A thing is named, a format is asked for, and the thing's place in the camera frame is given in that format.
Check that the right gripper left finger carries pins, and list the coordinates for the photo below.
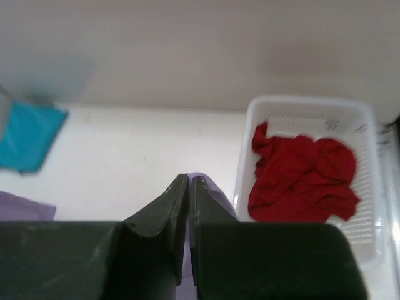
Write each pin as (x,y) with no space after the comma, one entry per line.
(162,224)

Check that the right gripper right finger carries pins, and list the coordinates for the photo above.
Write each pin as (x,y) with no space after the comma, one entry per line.
(207,205)

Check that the red t shirt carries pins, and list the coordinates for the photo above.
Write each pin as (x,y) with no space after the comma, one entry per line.
(299,179)

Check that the purple t shirt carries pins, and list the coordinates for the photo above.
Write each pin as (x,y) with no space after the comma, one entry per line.
(145,256)

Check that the teal t shirt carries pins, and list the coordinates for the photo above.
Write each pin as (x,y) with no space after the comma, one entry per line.
(29,134)

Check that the white plastic basket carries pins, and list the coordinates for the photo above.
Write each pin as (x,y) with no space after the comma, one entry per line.
(353,123)

